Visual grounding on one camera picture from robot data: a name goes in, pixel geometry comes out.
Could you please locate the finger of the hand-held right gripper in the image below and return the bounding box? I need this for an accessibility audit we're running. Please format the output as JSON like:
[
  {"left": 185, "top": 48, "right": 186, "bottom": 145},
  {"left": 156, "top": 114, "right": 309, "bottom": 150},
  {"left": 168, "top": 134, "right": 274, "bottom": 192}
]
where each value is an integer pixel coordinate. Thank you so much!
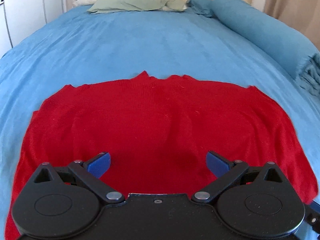
[{"left": 304, "top": 200, "right": 320, "bottom": 230}]

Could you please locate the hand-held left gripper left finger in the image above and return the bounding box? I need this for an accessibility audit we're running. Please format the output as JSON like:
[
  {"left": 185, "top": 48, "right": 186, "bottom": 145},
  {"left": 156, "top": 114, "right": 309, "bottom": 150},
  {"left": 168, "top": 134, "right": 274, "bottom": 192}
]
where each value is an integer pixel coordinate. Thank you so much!
[{"left": 32, "top": 152, "right": 126, "bottom": 204}]

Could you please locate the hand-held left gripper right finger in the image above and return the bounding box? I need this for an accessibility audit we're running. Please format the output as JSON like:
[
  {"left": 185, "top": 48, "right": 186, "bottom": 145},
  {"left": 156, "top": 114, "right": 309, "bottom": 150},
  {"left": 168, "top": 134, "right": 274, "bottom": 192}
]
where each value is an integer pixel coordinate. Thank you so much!
[{"left": 191, "top": 151, "right": 288, "bottom": 204}]

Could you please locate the red knit sweater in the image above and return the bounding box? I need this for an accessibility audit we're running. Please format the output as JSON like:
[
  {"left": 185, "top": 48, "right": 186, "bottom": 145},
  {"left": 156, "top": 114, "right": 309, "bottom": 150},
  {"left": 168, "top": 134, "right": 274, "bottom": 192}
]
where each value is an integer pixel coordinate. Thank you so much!
[{"left": 5, "top": 70, "right": 319, "bottom": 240}]

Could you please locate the blue bed sheet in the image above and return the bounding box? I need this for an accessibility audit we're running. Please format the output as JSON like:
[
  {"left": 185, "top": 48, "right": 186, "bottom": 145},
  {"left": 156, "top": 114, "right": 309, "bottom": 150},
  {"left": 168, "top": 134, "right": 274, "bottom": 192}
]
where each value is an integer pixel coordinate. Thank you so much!
[{"left": 0, "top": 4, "right": 320, "bottom": 240}]

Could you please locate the blue bolster pillow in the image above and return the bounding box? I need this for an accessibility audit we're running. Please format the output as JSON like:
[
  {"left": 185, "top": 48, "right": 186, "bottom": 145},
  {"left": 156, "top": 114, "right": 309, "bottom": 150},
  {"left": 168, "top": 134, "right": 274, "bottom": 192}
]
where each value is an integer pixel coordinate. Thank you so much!
[{"left": 187, "top": 0, "right": 320, "bottom": 98}]

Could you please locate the green pillow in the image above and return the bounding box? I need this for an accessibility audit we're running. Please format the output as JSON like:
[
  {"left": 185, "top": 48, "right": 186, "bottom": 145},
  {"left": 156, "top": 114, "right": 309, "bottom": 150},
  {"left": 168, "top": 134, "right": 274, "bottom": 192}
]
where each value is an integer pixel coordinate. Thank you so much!
[{"left": 87, "top": 0, "right": 191, "bottom": 14}]

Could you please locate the white wardrobe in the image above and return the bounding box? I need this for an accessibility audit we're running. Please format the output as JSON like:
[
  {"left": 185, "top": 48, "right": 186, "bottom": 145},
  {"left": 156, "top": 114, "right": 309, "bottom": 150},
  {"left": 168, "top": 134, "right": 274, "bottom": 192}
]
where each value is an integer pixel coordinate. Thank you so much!
[{"left": 0, "top": 0, "right": 68, "bottom": 57}]

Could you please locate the beige curtain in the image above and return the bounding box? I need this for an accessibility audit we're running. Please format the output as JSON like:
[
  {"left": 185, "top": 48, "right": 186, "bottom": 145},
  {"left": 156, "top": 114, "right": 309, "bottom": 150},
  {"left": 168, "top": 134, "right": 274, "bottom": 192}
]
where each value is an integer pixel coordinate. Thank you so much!
[{"left": 262, "top": 0, "right": 320, "bottom": 48}]

